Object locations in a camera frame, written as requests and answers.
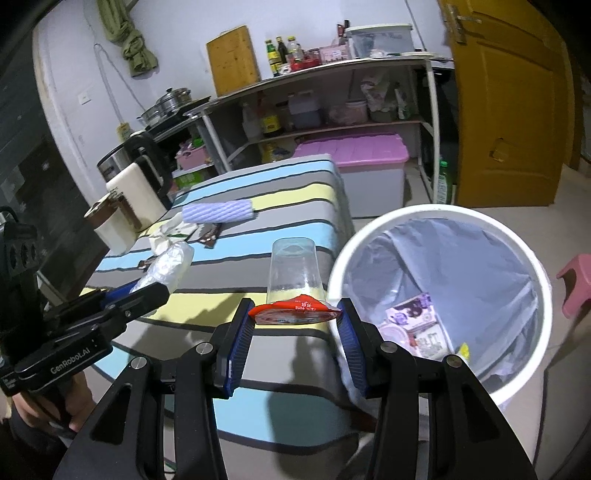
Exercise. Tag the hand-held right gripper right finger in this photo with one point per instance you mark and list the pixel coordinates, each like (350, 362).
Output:
(355, 355)

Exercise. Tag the clear cup with red lid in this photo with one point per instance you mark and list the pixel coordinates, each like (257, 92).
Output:
(293, 277)

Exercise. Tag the white wall socket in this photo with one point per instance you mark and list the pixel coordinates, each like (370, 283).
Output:
(84, 98)

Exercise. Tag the purple milk carton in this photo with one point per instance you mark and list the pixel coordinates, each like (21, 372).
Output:
(411, 311)

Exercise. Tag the person's left hand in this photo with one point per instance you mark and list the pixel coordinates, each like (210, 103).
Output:
(78, 397)

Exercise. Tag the yellow wooden door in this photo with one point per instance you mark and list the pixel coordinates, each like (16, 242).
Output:
(508, 115)

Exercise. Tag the steel steamer pot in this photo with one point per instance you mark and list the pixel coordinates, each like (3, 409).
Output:
(173, 98)

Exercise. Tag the clear container with white lid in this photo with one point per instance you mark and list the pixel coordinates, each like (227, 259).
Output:
(378, 40)

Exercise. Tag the brown snack wrapper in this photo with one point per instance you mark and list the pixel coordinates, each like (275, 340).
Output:
(207, 234)

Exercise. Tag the white shelf unit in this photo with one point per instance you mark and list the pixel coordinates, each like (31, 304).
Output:
(323, 69)

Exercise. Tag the purple ribbed foam sleeve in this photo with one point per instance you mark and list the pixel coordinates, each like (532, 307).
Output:
(217, 212)

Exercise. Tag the white plastic bottle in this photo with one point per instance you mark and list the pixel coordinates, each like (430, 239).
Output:
(251, 123)

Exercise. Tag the clear seasoning bottle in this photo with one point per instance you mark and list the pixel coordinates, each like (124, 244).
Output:
(294, 50)

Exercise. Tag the wooden cutting board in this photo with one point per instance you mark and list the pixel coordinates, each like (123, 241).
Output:
(233, 60)

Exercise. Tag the green hanging cloth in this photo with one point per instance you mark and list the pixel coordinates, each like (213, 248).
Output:
(134, 46)

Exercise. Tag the yellow label oil bottle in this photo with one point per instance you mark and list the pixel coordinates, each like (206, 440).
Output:
(273, 57)

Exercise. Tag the purple plastic jug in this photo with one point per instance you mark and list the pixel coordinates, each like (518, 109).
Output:
(304, 110)

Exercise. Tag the clear plastic wrapper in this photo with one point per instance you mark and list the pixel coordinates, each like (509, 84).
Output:
(171, 263)

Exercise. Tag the dark sauce bottle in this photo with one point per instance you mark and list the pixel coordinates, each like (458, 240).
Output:
(281, 50)

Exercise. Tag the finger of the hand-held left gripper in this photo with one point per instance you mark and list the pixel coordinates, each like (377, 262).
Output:
(117, 297)
(143, 297)

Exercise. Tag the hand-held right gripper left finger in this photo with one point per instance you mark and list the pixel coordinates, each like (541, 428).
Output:
(240, 350)

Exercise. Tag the striped tablecloth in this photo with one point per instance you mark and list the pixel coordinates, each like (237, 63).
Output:
(286, 364)

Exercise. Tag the crumpled white paper packet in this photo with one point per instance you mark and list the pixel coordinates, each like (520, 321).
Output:
(168, 235)

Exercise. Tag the green plastic bottle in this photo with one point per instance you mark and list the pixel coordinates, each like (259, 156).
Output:
(444, 184)

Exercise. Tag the storage box with pink lid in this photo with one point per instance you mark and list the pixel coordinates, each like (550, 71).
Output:
(369, 180)

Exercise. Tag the pink round container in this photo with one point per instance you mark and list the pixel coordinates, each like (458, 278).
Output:
(355, 112)

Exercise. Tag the small steel pot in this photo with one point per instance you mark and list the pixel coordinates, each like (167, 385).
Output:
(150, 114)

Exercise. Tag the soy sauce bottle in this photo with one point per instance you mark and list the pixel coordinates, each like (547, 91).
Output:
(271, 120)

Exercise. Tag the white round trash bin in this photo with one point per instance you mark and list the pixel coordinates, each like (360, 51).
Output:
(517, 383)

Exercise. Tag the pale blue bin liner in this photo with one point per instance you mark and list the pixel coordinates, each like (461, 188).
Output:
(485, 286)

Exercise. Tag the metal door latch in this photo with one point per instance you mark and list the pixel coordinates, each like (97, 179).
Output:
(457, 23)

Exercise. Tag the pink plastic stool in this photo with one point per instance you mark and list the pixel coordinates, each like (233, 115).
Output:
(577, 286)

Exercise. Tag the white plastic bag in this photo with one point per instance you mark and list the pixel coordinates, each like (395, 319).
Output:
(378, 92)

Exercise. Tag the white mug with brown lid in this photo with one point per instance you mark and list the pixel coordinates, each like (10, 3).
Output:
(108, 228)

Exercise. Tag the pink basket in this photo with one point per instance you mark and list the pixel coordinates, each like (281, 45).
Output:
(196, 156)

